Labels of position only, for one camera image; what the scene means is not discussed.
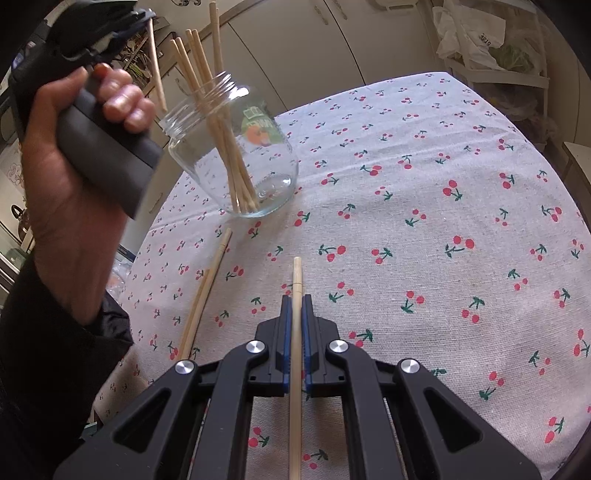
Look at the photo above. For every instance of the white plastic bag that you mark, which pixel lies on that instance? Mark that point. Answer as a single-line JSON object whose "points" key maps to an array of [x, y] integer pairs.
{"points": [[461, 32]]}

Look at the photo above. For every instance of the light wooden stool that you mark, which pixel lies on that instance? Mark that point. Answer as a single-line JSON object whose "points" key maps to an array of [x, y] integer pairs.
{"points": [[577, 161]]}

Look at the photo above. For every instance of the hanging kitchen utensils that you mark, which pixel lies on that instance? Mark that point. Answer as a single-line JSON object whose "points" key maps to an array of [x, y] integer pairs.
{"points": [[134, 60]]}

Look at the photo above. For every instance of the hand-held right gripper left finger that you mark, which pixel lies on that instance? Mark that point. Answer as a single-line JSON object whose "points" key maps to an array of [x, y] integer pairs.
{"points": [[287, 341]]}

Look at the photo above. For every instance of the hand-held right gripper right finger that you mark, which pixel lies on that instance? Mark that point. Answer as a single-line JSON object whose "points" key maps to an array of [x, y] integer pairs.
{"points": [[307, 350]]}

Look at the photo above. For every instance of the white shelf rack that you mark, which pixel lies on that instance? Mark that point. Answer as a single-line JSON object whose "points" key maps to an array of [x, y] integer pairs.
{"points": [[540, 92]]}

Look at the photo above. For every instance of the bag of green vegetables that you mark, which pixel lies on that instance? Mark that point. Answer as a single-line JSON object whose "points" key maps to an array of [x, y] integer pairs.
{"points": [[512, 57]]}

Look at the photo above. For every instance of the person's left hand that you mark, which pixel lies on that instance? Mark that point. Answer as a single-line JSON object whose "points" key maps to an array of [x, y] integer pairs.
{"points": [[60, 207]]}

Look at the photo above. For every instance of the cream kitchen cabinets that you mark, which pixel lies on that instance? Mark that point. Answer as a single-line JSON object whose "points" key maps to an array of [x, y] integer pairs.
{"points": [[300, 46]]}

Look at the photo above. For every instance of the clear glass jar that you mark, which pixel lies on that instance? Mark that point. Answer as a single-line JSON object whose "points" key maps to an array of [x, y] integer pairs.
{"points": [[277, 184]]}

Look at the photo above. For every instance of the clear plastic bag orange contents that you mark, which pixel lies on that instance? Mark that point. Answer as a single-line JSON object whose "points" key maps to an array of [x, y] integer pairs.
{"points": [[120, 277]]}

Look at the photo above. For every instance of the bunch of wooden chopsticks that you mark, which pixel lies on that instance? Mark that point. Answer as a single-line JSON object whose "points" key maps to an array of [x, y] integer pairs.
{"points": [[217, 115]]}

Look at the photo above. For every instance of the cherry print tablecloth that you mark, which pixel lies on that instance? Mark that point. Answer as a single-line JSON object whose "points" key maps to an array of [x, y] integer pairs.
{"points": [[415, 207]]}

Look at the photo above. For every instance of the metal kettle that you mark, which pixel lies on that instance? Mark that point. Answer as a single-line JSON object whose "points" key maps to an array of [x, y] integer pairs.
{"points": [[21, 214]]}

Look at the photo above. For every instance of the blue wooden stool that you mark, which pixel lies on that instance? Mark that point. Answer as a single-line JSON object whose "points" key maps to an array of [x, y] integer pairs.
{"points": [[88, 424]]}

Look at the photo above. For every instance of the light wooden chopstick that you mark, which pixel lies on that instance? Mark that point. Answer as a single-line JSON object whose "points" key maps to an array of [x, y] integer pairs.
{"points": [[157, 69], [203, 295], [225, 240], [297, 286]]}

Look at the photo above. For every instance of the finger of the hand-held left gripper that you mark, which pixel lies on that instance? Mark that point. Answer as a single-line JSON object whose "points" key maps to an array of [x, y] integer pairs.
{"points": [[113, 37], [124, 11]]}

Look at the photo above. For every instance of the person's left forearm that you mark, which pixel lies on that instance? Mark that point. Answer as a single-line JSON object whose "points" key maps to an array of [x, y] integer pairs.
{"points": [[37, 369]]}

